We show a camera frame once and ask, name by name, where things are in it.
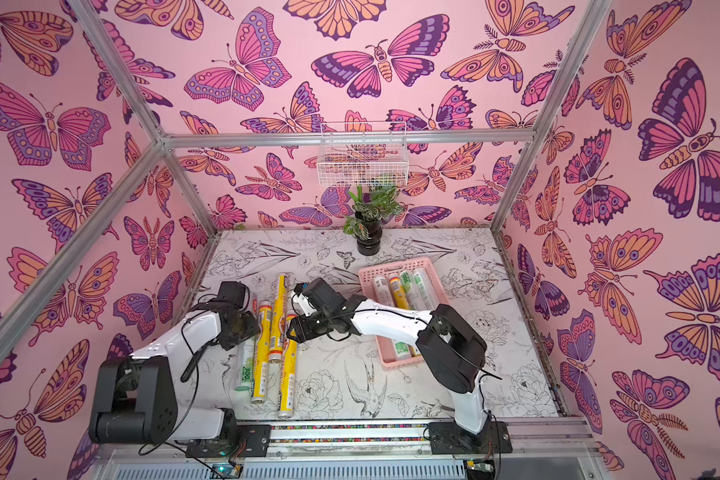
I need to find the long yellow wrap roll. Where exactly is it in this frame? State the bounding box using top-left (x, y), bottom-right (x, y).
top-left (268, 274), bottom-right (287, 364)

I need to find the yellow red wrap roll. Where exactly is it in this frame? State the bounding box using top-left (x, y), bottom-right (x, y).
top-left (388, 275), bottom-right (411, 310)

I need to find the clear white wrap roll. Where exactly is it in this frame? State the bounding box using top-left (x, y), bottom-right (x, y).
top-left (413, 267), bottom-right (439, 310)

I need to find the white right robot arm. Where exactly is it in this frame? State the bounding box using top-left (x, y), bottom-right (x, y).
top-left (286, 278), bottom-right (513, 458)

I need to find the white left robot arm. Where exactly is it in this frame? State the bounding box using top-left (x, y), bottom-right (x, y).
top-left (88, 281), bottom-right (260, 456)

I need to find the yellow wrap roll left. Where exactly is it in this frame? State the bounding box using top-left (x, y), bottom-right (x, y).
top-left (251, 301), bottom-right (273, 404)

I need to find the yellow wrap roll front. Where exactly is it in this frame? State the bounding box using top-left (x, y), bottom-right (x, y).
top-left (277, 313), bottom-right (298, 420)

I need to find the black slotted scoop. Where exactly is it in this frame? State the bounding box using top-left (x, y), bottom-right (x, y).
top-left (180, 345), bottom-right (207, 383)

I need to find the white green roll far left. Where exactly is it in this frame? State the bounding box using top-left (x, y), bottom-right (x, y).
top-left (234, 338), bottom-right (255, 392)

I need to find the potted green plant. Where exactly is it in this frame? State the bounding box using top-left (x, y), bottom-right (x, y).
top-left (343, 182), bottom-right (403, 257)

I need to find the white wire wall basket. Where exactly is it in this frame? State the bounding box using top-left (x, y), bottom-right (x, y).
top-left (314, 121), bottom-right (410, 187)

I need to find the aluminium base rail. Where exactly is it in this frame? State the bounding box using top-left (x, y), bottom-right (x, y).
top-left (88, 417), bottom-right (610, 479)

